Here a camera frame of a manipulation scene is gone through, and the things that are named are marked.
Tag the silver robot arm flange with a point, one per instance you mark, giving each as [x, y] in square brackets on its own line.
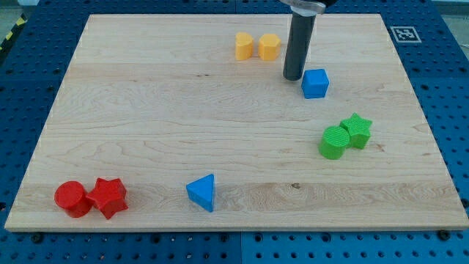
[308, 8]

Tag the blue triangle block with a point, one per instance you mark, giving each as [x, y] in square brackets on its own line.
[202, 192]

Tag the blue cube block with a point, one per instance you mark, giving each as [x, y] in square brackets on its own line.
[315, 83]

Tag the wooden board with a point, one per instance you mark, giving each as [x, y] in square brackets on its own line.
[160, 101]

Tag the yellow heart block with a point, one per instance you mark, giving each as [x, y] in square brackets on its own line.
[244, 46]

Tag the yellow hexagon block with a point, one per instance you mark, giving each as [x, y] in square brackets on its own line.
[269, 47]

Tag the green cylinder block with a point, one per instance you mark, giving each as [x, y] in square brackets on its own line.
[334, 142]

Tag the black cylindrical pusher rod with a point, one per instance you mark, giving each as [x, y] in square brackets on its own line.
[300, 32]

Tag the green star block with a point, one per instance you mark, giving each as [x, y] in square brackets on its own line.
[358, 129]

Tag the red star block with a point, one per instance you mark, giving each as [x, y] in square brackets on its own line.
[108, 196]

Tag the red cylinder block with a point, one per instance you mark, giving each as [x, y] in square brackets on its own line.
[71, 198]

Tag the white fiducial marker tag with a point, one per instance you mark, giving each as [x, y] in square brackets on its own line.
[405, 34]

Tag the yellow black hazard tape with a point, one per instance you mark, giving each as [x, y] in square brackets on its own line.
[13, 34]

